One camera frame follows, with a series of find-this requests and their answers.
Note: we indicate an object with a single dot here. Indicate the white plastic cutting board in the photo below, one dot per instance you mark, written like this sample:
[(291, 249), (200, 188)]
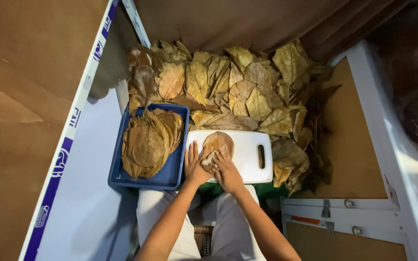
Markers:
[(247, 156)]

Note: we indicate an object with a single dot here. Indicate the brown dry leaf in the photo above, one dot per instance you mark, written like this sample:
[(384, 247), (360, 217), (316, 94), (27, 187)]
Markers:
[(217, 147)]

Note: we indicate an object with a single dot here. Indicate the green cloth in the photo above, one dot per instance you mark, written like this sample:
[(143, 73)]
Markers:
[(263, 190)]

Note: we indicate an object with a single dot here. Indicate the person's right fingers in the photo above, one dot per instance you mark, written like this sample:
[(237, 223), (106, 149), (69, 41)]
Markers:
[(219, 161)]

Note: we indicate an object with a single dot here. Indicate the white panel with blue print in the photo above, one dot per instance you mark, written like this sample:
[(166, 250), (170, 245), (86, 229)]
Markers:
[(82, 174)]

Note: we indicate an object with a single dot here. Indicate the woven wicker seat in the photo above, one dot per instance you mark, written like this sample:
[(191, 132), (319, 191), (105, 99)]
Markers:
[(203, 239)]

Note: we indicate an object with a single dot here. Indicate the white framed wooden cabinet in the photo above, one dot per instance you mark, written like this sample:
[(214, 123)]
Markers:
[(361, 163)]

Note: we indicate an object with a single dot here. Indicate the person's left hand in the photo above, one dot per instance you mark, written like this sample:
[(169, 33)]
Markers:
[(194, 170)]

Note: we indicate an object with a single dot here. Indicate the person's right hand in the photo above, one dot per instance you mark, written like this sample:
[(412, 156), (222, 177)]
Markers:
[(228, 174)]

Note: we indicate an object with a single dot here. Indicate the person's white trousers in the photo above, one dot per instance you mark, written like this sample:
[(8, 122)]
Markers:
[(227, 224)]

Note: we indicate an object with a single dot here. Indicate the blue plastic tray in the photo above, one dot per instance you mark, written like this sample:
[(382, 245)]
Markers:
[(174, 170)]

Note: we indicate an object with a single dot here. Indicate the stack of flattened dry leaves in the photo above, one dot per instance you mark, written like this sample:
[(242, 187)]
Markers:
[(151, 143)]

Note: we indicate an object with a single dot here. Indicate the heap of loose dry leaves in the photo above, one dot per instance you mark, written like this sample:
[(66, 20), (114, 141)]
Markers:
[(238, 90)]

